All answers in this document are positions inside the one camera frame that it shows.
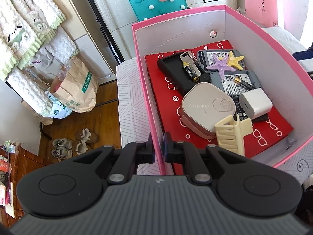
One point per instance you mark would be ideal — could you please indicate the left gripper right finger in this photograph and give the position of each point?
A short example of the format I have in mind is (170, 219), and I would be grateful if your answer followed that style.
(186, 154)

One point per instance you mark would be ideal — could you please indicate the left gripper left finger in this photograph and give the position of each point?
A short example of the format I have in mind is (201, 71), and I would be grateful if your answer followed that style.
(125, 161)

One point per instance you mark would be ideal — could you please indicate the beige glasses case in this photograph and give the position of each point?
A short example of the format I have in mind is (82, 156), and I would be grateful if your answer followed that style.
(204, 106)

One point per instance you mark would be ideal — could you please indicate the cream hair claw clip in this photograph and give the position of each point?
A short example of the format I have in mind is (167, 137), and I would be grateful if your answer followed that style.
(230, 133)

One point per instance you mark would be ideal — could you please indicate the black yellow AA battery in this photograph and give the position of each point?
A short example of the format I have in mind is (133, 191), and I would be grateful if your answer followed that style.
(190, 71)

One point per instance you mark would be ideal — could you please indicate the pink cardboard box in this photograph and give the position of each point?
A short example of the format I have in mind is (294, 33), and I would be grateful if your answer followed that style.
(282, 77)

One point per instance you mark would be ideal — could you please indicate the black silicone case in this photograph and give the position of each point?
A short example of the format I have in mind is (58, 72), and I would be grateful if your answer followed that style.
(172, 67)

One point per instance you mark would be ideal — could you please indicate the white charger adapter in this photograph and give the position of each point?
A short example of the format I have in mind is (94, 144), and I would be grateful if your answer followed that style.
(255, 103)

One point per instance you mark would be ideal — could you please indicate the small gold-black battery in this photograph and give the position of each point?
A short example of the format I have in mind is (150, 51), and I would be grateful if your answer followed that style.
(244, 84)

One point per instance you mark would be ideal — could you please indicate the silver keys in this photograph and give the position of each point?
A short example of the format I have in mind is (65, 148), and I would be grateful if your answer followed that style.
(188, 57)

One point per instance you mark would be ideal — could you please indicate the purple starfish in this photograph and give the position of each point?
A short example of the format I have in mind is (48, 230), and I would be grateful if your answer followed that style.
(221, 66)

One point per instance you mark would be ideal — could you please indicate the grey battery case with label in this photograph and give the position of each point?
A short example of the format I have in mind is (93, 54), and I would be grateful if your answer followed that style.
(205, 57)

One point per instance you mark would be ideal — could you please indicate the yellow starfish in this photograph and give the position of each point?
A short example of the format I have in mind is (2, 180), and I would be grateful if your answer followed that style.
(233, 62)

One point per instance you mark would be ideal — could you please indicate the brown slippers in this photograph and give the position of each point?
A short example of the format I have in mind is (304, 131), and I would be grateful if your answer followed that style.
(84, 138)

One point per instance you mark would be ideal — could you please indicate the grey sneakers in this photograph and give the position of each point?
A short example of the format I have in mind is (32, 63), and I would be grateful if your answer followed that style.
(62, 149)

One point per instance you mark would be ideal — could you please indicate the brown paper bag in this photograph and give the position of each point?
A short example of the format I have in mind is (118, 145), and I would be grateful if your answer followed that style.
(75, 86)

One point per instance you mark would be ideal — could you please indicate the white green plastic bag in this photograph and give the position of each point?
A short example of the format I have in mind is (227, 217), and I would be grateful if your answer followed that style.
(58, 111)

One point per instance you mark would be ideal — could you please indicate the wooden cabinet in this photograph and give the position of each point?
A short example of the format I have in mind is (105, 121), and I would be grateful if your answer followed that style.
(22, 163)

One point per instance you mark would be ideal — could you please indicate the pink paper bag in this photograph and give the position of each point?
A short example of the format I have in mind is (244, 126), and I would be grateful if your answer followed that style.
(264, 12)

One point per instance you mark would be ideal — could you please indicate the white fleece robe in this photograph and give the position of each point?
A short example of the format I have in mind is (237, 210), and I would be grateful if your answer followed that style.
(32, 28)

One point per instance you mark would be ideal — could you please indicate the black clothes rack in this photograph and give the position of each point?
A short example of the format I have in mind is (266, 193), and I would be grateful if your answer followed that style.
(106, 33)

